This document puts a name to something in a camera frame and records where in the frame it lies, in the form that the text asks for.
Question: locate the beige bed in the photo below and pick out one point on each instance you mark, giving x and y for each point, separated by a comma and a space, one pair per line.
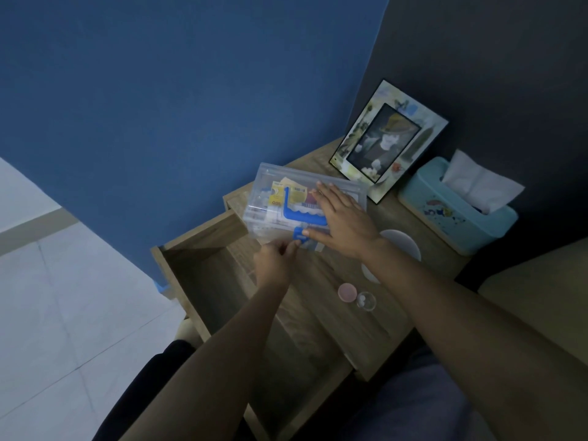
546, 298

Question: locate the person's left fingers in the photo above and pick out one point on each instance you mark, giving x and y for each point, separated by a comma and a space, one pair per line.
287, 247

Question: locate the person's grey garment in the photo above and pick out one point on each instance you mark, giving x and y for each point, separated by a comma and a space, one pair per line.
413, 404

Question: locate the floral picture frame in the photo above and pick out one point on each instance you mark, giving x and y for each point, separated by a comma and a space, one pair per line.
390, 137

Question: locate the person's left forearm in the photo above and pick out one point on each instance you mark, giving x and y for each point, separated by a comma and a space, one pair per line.
216, 372

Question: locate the person's left hand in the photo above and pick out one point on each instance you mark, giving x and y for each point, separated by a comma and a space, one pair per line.
272, 270

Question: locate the yellow medicine packet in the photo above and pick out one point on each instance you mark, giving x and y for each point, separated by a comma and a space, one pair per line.
278, 193

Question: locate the wooden drawer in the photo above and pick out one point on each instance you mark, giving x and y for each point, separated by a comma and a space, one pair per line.
216, 270

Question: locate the white round dish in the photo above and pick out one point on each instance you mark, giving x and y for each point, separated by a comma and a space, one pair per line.
404, 241

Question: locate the person's right forearm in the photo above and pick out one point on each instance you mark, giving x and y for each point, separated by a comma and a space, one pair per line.
468, 335

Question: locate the small clear jar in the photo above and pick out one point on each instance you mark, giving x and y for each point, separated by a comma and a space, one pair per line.
366, 302

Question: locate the teal tissue box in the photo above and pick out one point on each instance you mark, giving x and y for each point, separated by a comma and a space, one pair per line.
441, 215

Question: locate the person's right thumb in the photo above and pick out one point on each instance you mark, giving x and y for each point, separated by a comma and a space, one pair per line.
316, 232

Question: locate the person's right hand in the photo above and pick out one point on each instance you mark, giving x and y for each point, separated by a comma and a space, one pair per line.
347, 227

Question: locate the person's black trousers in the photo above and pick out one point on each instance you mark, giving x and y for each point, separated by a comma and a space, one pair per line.
142, 385

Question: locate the white tissue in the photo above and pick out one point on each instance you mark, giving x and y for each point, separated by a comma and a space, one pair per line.
482, 185

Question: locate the small pink lid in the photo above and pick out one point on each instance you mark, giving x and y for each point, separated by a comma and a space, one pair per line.
347, 292

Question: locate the wooden bedside table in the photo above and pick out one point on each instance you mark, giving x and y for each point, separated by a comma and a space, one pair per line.
330, 289

